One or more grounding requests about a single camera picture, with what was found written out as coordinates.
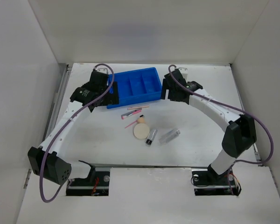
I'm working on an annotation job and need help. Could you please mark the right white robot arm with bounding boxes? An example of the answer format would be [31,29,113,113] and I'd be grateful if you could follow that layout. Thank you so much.
[161,69,257,184]

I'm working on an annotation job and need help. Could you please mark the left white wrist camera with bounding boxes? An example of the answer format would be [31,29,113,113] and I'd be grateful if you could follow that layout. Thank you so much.
[94,66,110,75]

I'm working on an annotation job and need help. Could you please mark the beige cosmetic stick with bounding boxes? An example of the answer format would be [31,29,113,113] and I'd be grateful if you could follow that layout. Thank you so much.
[128,105,149,110]

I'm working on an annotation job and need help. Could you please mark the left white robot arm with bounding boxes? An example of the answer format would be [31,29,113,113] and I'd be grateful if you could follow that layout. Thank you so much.
[28,70,119,185]

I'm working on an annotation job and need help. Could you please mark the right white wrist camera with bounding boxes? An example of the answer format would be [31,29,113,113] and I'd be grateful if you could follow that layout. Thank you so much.
[178,67,188,80]

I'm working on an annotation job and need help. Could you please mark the blue plastic organizer tray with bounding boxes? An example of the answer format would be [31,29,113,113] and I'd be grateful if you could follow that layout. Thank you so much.
[107,67,162,109]

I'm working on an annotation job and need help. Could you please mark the pink eyebrow comb brush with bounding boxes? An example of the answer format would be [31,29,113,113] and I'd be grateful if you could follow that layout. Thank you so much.
[125,115,145,129]

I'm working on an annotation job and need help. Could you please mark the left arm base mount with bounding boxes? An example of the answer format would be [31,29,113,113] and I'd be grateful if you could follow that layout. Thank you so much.
[66,167,111,196]

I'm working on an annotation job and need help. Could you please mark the pink makeup brush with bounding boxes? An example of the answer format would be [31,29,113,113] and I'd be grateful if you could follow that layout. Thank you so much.
[121,110,142,119]

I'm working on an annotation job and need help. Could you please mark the clear tube black cap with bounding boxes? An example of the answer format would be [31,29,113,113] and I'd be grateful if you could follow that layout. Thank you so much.
[146,128,158,146]

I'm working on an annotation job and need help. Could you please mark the houndstooth pattern pencil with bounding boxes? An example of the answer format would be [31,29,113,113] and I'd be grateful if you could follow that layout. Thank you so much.
[121,110,137,117]

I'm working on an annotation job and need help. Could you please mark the clear plastic bottle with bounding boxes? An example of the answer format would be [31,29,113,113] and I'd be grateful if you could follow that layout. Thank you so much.
[159,128,180,145]

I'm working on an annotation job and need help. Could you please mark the round beige powder puff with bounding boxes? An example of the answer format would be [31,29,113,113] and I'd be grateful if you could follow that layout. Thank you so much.
[133,123,150,140]

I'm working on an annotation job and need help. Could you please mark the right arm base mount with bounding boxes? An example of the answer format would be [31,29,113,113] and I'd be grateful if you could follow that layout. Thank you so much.
[190,168,242,196]

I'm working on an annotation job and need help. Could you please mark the beige makeup sponge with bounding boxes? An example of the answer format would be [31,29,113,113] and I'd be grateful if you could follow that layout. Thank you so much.
[137,117,146,124]

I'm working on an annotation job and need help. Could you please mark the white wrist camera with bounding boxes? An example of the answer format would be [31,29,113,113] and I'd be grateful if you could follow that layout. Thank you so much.
[94,66,110,75]
[178,67,188,80]

